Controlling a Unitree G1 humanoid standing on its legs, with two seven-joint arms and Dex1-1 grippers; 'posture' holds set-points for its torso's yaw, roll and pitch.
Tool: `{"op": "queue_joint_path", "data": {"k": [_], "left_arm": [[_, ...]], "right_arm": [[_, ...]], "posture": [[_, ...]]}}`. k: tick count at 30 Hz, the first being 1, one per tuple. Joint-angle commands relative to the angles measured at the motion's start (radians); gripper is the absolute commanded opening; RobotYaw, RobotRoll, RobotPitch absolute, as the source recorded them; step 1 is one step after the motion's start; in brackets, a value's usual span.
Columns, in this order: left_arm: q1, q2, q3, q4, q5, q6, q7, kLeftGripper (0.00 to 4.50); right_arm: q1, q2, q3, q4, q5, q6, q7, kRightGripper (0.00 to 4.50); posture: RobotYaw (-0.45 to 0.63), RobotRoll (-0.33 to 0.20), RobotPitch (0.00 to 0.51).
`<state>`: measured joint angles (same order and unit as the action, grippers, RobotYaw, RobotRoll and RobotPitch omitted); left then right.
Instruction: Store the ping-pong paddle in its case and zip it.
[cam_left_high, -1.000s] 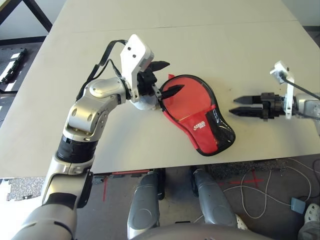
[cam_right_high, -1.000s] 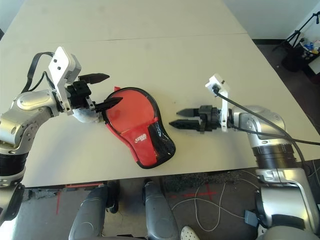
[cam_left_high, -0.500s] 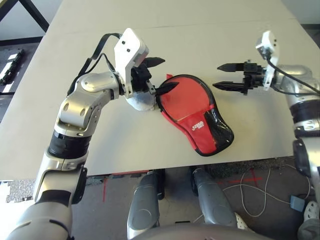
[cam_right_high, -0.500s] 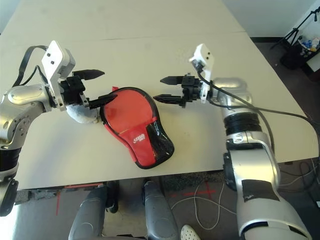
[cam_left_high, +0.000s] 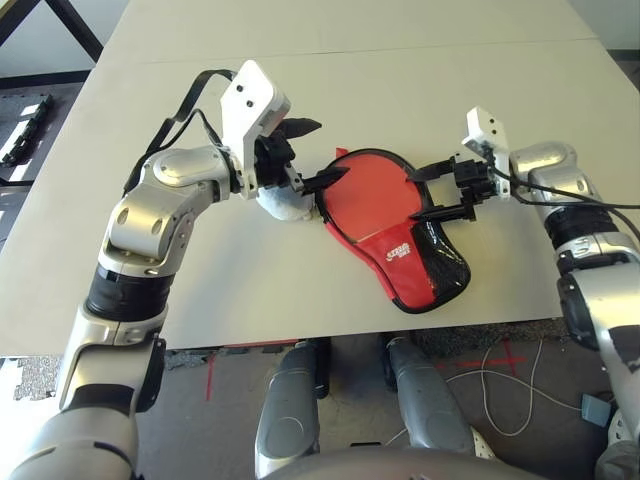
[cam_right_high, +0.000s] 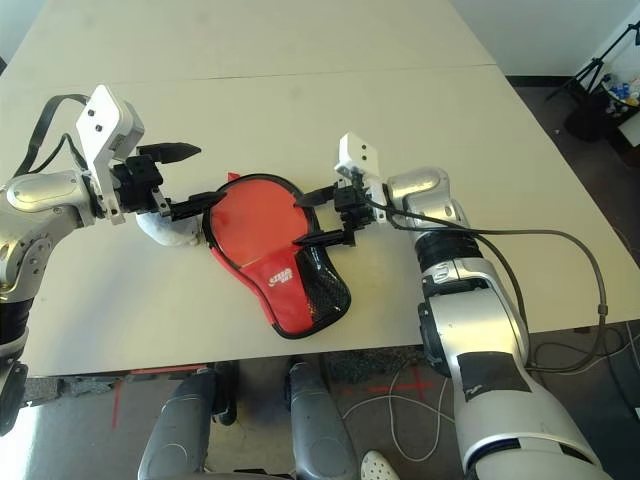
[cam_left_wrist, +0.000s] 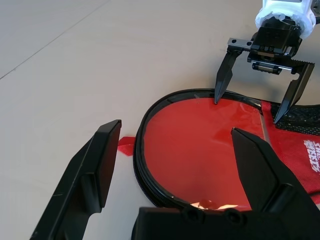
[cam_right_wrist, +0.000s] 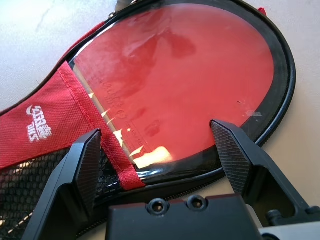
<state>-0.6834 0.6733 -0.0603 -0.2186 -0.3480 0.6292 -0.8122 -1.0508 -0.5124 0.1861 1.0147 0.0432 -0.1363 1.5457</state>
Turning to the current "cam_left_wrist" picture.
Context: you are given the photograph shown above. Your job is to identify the red ping-pong paddle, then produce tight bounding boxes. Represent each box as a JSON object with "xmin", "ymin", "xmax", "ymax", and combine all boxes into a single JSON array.
[{"xmin": 143, "ymin": 97, "xmax": 269, "ymax": 211}]

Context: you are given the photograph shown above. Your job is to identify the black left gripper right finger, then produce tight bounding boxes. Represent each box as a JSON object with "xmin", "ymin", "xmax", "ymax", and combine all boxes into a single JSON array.
[{"xmin": 231, "ymin": 127, "xmax": 320, "ymax": 233}]

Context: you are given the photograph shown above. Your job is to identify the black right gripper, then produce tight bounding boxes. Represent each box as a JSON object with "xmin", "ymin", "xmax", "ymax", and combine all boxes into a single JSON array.
[{"xmin": 214, "ymin": 25, "xmax": 315, "ymax": 124}]

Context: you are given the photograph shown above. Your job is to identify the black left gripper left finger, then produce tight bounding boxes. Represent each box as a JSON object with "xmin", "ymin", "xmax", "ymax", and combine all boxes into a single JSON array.
[{"xmin": 29, "ymin": 119, "xmax": 123, "ymax": 240}]

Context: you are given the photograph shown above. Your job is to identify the black red paddle case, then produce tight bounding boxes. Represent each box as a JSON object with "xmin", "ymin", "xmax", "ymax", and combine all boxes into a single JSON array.
[{"xmin": 117, "ymin": 87, "xmax": 320, "ymax": 214}]

